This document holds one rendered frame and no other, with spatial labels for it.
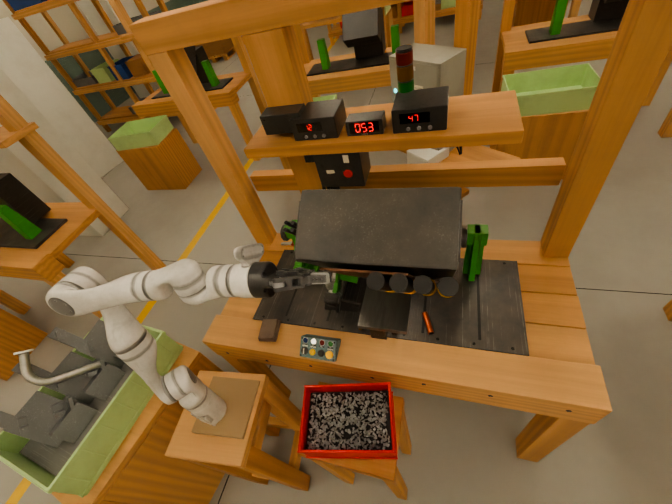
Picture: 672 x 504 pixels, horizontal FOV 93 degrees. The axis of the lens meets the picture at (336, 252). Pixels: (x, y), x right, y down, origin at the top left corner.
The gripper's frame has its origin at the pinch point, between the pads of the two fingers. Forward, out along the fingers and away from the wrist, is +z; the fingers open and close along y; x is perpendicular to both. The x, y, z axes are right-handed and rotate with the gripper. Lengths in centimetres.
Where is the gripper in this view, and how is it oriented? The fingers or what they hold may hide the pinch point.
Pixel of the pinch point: (321, 277)
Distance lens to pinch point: 62.4
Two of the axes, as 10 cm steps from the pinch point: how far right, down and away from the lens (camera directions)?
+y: -2.8, 1.3, -9.5
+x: -0.9, -9.9, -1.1
